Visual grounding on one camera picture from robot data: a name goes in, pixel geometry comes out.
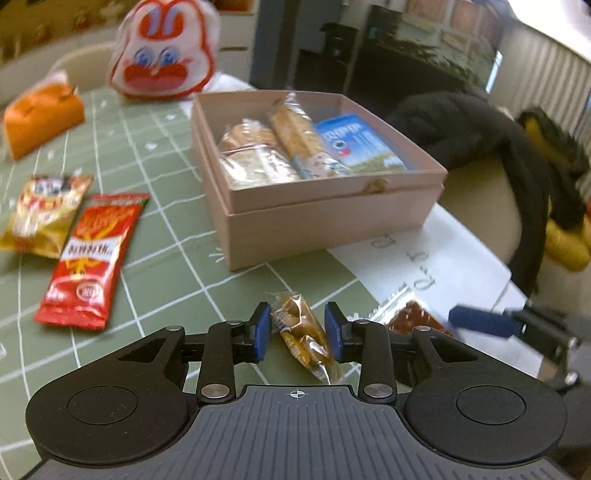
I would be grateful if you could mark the red snack packet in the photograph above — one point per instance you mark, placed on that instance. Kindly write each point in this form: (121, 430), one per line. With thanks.
(87, 258)

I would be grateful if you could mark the beige chair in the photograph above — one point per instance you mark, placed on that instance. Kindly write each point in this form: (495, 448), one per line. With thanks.
(475, 205)
(83, 64)

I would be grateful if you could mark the pink cardboard box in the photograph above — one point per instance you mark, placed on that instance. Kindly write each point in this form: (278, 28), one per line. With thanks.
(323, 217)

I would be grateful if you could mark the red white rabbit bag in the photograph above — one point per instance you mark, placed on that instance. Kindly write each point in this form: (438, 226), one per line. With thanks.
(161, 55)

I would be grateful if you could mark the white vertical blinds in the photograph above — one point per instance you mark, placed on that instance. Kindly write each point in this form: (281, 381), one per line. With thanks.
(545, 64)

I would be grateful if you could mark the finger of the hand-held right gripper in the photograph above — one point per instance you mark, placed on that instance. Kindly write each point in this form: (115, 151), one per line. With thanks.
(482, 321)

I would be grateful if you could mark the orange tissue pack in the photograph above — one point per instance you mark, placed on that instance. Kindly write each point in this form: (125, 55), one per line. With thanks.
(41, 121)

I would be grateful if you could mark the yellow garment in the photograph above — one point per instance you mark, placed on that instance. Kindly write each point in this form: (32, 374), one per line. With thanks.
(569, 249)

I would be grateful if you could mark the dark red clear-wrapped snack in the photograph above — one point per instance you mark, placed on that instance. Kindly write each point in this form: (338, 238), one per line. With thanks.
(412, 319)

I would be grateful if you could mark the black cabinet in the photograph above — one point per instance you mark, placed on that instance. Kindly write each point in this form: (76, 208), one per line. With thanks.
(369, 78)

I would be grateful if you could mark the black framed rack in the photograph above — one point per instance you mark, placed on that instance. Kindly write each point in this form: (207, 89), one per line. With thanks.
(466, 27)

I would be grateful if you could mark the blue milk carton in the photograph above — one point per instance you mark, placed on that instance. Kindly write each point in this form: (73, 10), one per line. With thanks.
(364, 143)

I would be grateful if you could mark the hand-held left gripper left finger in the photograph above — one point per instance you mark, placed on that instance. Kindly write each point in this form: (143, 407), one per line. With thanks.
(261, 333)

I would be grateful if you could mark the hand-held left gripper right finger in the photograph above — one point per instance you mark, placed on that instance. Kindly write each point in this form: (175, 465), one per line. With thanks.
(333, 334)

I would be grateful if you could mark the black jacket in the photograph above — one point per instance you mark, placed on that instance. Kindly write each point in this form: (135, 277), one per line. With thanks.
(461, 124)

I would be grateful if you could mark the yellow snack packet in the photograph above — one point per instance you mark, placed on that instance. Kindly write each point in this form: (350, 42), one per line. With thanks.
(41, 217)

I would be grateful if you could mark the long clear biscuit pack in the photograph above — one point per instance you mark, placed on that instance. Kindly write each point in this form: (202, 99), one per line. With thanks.
(295, 134)

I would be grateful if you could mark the brown snack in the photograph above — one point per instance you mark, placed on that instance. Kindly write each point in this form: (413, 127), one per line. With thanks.
(302, 328)

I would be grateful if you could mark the white paper sheet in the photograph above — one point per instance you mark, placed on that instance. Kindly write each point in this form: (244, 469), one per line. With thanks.
(438, 258)

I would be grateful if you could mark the clear pack of round biscuits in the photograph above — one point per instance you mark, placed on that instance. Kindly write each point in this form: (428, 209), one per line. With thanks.
(251, 159)

